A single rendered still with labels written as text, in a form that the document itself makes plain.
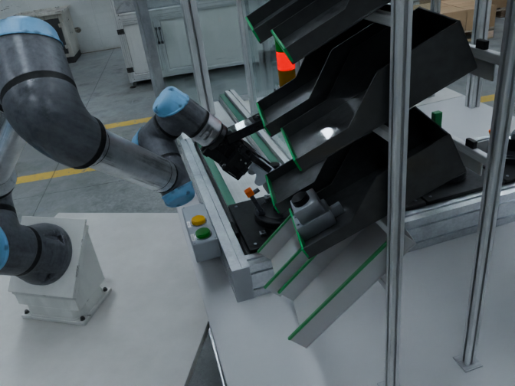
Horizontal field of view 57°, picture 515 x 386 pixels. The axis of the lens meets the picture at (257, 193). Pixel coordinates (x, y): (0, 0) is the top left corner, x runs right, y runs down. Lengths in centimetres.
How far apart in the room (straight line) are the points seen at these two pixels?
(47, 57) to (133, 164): 24
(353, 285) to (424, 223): 52
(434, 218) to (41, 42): 99
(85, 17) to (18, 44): 841
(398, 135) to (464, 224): 75
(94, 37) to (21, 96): 850
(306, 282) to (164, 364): 37
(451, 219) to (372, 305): 34
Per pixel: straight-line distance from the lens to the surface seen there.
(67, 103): 80
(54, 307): 132
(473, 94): 228
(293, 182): 97
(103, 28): 924
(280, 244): 110
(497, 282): 130
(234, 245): 124
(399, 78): 66
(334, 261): 96
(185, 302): 126
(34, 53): 84
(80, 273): 125
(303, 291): 100
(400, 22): 64
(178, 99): 109
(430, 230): 135
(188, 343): 116
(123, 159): 91
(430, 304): 121
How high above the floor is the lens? 167
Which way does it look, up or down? 29 degrees down
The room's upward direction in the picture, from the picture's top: 8 degrees counter-clockwise
